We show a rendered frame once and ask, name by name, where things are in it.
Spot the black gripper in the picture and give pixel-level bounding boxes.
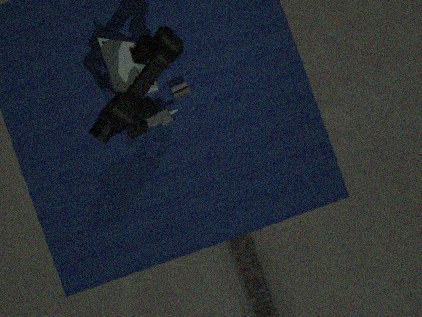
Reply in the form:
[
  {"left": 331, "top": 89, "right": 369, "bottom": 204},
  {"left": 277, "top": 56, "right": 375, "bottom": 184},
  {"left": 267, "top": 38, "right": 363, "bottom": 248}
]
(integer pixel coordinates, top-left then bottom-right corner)
[{"left": 112, "top": 96, "right": 158, "bottom": 136}]

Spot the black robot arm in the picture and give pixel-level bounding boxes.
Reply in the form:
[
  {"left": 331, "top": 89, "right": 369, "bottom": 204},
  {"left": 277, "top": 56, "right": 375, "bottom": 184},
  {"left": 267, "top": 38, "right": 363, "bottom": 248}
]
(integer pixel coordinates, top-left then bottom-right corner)
[{"left": 89, "top": 26, "right": 183, "bottom": 143}]

